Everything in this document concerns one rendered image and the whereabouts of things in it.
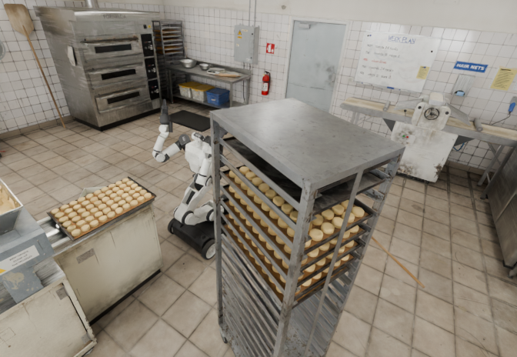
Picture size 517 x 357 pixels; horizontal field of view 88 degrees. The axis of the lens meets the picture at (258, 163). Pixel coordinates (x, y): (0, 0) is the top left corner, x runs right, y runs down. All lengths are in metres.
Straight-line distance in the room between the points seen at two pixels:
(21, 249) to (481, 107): 5.51
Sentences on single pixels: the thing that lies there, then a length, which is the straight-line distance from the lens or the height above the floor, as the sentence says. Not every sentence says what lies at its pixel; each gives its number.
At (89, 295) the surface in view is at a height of 0.34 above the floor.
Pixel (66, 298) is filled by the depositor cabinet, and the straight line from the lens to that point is 2.13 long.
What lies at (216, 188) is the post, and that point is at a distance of 1.39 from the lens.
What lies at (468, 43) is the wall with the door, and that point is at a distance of 5.22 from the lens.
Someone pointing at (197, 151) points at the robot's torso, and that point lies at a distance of 2.39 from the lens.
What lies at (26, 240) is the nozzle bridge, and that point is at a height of 1.18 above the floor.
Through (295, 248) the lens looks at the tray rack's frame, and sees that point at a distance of 0.92.
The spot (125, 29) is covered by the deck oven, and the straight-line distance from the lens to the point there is 5.86.
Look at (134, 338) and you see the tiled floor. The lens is 2.60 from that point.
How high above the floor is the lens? 2.23
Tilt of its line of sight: 31 degrees down
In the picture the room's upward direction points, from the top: 4 degrees clockwise
